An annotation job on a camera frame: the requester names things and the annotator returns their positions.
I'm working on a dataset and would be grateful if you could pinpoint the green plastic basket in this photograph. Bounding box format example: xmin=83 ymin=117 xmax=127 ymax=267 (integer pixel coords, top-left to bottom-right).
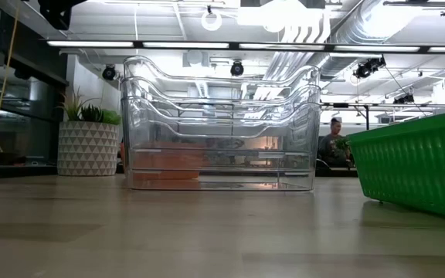
xmin=348 ymin=125 xmax=445 ymax=223
xmin=348 ymin=108 xmax=445 ymax=143

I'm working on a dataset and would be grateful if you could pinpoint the orange plastic basket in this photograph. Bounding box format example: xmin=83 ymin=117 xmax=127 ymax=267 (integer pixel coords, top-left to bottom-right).
xmin=120 ymin=146 xmax=208 ymax=181

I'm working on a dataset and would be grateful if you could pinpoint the person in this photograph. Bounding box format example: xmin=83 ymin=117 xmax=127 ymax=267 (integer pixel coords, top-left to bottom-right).
xmin=318 ymin=117 xmax=353 ymax=168

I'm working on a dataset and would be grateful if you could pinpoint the white patterned potted plant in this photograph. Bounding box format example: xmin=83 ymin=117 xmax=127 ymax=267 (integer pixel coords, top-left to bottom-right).
xmin=57 ymin=90 xmax=122 ymax=178

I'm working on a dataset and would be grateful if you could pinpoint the black mounted camera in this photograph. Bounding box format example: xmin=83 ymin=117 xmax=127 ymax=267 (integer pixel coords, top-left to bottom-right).
xmin=352 ymin=56 xmax=386 ymax=80
xmin=229 ymin=60 xmax=245 ymax=77
xmin=101 ymin=64 xmax=117 ymax=81
xmin=394 ymin=92 xmax=416 ymax=105

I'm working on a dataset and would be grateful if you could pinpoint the black aluminium rig frame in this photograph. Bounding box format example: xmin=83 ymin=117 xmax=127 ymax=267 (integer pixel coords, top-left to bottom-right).
xmin=46 ymin=38 xmax=445 ymax=55

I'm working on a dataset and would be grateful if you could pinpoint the white ring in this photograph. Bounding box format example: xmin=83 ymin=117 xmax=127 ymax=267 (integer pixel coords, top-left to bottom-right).
xmin=200 ymin=9 xmax=223 ymax=32

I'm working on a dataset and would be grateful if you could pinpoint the yellow hanging cable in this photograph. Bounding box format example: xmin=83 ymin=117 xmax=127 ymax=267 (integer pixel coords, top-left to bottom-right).
xmin=0 ymin=7 xmax=19 ymax=152

